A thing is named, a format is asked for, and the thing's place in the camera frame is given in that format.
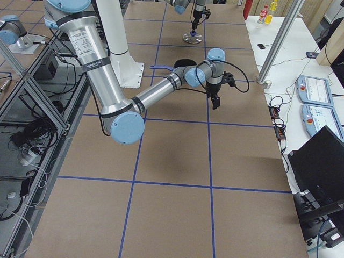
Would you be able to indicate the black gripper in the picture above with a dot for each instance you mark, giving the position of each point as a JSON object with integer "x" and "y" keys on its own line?
{"x": 213, "y": 88}
{"x": 198, "y": 14}

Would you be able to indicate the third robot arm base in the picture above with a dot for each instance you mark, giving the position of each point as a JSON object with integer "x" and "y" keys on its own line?
{"x": 15, "y": 35}

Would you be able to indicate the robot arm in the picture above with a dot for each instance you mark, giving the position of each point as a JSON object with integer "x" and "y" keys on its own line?
{"x": 96, "y": 32}
{"x": 198, "y": 10}

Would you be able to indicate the dark blue pot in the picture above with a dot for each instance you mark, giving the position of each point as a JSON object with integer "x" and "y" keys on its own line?
{"x": 179, "y": 63}

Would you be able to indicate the orange black power strip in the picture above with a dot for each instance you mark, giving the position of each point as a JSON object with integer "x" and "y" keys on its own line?
{"x": 278, "y": 123}

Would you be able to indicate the black phone on table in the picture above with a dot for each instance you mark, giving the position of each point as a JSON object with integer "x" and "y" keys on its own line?
{"x": 261, "y": 46}

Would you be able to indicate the red drink bottle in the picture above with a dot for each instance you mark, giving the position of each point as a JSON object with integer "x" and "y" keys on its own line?
{"x": 263, "y": 15}

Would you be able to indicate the yellow drink bottle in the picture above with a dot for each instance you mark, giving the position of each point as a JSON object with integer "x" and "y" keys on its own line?
{"x": 271, "y": 11}

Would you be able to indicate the upper teach pendant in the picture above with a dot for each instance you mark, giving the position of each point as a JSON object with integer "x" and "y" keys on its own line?
{"x": 313, "y": 90}

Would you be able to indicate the teach pendant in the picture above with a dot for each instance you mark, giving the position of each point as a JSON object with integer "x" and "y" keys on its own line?
{"x": 313, "y": 90}
{"x": 315, "y": 117}

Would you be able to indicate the lower teach pendant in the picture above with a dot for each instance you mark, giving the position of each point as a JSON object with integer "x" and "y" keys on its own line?
{"x": 315, "y": 117}

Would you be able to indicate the dark smartphone right table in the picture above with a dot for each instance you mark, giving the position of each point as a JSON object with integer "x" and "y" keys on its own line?
{"x": 312, "y": 55}

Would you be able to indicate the black laptop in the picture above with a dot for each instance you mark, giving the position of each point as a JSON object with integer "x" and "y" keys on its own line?
{"x": 318, "y": 165}

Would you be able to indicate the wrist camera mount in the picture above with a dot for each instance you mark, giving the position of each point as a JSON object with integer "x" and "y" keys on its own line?
{"x": 206, "y": 13}
{"x": 229, "y": 79}

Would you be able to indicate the white camera stand column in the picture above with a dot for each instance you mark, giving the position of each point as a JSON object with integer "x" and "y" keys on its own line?
{"x": 129, "y": 73}

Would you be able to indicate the aluminium frame post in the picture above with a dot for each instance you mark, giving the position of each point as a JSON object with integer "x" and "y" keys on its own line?
{"x": 279, "y": 40}

